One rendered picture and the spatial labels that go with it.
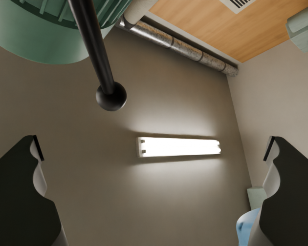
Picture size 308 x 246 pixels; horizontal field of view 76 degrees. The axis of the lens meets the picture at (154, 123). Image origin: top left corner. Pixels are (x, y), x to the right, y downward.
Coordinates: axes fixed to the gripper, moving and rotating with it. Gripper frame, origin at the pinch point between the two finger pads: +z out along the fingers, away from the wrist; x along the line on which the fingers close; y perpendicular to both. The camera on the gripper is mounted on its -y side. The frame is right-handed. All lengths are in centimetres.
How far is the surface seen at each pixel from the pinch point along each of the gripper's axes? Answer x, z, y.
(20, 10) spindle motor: -12.3, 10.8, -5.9
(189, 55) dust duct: 52, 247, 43
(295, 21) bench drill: 127, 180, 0
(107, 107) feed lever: -4.9, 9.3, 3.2
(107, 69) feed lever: -4.0, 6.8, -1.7
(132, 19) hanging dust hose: -15, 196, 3
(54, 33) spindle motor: -10.4, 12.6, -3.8
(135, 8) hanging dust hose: -12, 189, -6
